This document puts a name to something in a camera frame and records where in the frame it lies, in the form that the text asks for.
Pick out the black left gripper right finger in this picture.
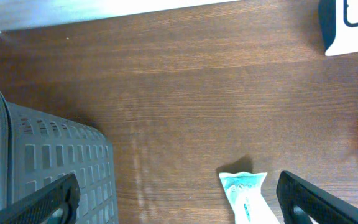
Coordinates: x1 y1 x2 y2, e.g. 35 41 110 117
276 171 358 224

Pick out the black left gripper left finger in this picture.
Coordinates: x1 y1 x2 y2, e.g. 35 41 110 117
0 174 80 224

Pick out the teal tissue packet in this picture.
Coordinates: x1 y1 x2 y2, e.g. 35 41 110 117
219 172 279 224

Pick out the white barcode scanner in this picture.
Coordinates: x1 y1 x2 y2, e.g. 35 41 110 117
318 0 358 56

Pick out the grey plastic basket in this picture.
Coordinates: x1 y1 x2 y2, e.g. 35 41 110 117
0 92 119 223

